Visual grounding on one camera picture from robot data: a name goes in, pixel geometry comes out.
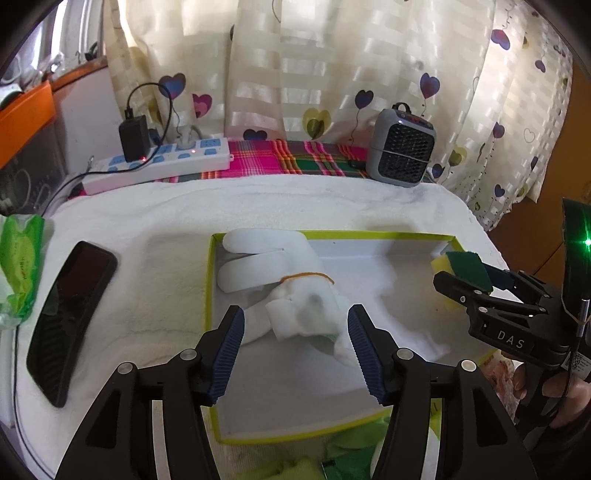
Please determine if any cream curtain with hearts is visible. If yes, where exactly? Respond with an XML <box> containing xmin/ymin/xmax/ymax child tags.
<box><xmin>104</xmin><ymin>0</ymin><xmax>573</xmax><ymax>232</ymax></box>

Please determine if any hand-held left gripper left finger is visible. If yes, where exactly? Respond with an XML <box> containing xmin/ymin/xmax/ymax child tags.
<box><xmin>55</xmin><ymin>305</ymin><xmax>245</xmax><ymax>480</ymax></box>

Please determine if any orange wooden ledge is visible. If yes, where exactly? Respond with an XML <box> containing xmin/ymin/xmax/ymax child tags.
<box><xmin>51</xmin><ymin>60</ymin><xmax>108</xmax><ymax>90</ymax></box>

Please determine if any floral printed packet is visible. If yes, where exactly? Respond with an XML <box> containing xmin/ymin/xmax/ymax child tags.
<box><xmin>480</xmin><ymin>353</ymin><xmax>520</xmax><ymax>418</ymax></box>

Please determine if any green tissue packet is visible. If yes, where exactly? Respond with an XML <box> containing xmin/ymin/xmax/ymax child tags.
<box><xmin>323</xmin><ymin>457</ymin><xmax>377</xmax><ymax>480</ymax></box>

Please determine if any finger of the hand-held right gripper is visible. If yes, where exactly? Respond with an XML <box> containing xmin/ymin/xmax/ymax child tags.
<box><xmin>433</xmin><ymin>271</ymin><xmax>549</xmax><ymax>322</ymax></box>
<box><xmin>484</xmin><ymin>263</ymin><xmax>553</xmax><ymax>306</ymax></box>

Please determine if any black phone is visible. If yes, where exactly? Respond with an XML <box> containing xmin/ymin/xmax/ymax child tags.
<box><xmin>26</xmin><ymin>240</ymin><xmax>117</xmax><ymax>408</ymax></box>

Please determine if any brown wooden furniture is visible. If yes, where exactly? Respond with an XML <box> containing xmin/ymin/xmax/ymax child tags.
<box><xmin>489</xmin><ymin>60</ymin><xmax>591</xmax><ymax>259</ymax></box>

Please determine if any black charger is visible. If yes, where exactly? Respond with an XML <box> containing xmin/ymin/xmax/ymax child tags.
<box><xmin>119</xmin><ymin>115</ymin><xmax>151</xmax><ymax>162</ymax></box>

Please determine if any grey fan heater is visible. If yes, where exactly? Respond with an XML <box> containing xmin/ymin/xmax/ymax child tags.
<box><xmin>366</xmin><ymin>104</ymin><xmax>437</xmax><ymax>188</ymax></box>

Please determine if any thin black cable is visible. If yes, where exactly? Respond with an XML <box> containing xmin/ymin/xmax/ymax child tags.
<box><xmin>44</xmin><ymin>157</ymin><xmax>98</xmax><ymax>220</ymax></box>

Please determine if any white plug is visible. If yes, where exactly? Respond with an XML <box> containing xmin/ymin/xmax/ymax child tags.
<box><xmin>177</xmin><ymin>124</ymin><xmax>202</xmax><ymax>151</ymax></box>

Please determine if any white box with yellow-green rim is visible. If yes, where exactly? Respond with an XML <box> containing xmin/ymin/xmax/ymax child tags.
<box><xmin>203</xmin><ymin>229</ymin><xmax>511</xmax><ymax>446</ymax></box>

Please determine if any white gloves bundle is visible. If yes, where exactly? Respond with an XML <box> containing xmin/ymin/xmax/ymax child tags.
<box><xmin>217</xmin><ymin>229</ymin><xmax>365</xmax><ymax>370</ymax></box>

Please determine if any black charger cable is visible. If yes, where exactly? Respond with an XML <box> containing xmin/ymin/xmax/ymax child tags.
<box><xmin>124</xmin><ymin>82</ymin><xmax>178</xmax><ymax>141</ymax></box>

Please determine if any white power strip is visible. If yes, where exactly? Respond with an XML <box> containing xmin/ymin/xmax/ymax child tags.
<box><xmin>81</xmin><ymin>137</ymin><xmax>232</xmax><ymax>195</ymax></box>

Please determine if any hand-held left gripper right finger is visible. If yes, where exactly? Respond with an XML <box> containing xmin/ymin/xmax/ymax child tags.
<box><xmin>346</xmin><ymin>304</ymin><xmax>539</xmax><ymax>480</ymax></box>

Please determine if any dark translucent storage box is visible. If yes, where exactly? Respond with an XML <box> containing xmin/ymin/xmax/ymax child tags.
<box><xmin>0</xmin><ymin>117</ymin><xmax>68</xmax><ymax>217</ymax></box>

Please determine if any yellow sponge with green pad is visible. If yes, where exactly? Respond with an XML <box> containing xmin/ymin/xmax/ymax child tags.
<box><xmin>431</xmin><ymin>249</ymin><xmax>495</xmax><ymax>305</ymax></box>

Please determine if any plaid cloth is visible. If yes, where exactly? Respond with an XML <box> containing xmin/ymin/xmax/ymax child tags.
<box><xmin>152</xmin><ymin>138</ymin><xmax>371</xmax><ymax>183</ymax></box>

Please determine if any person's right hand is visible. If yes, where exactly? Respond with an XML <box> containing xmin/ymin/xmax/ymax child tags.
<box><xmin>501</xmin><ymin>351</ymin><xmax>591</xmax><ymax>431</ymax></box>

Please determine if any green and white tissue pack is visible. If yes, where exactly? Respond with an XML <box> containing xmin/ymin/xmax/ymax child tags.
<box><xmin>0</xmin><ymin>213</ymin><xmax>47</xmax><ymax>329</ymax></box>

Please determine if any orange rubber band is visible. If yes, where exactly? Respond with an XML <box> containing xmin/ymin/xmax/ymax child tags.
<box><xmin>280</xmin><ymin>272</ymin><xmax>334</xmax><ymax>285</ymax></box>

